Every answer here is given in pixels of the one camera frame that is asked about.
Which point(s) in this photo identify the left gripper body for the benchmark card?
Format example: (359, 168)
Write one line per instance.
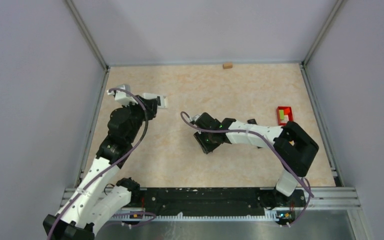
(138, 110)

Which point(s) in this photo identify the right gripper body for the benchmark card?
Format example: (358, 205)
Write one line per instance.
(208, 143)

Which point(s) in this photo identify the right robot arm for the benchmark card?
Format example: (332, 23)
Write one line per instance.
(295, 149)

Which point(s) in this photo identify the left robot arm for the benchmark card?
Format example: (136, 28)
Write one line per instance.
(84, 214)

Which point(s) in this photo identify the black remote control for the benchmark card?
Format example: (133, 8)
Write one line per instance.
(252, 121)

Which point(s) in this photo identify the small wooden block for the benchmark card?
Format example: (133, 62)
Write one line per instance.
(227, 65)

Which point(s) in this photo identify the red plastic bin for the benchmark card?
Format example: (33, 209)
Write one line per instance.
(284, 115)

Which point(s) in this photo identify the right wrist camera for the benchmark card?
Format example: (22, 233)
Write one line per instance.
(195, 119)

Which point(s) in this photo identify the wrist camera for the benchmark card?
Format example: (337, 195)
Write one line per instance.
(122, 97)
(195, 119)

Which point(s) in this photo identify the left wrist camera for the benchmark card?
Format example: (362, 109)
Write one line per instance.
(122, 97)

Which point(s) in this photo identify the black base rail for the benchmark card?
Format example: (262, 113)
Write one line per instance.
(213, 202)

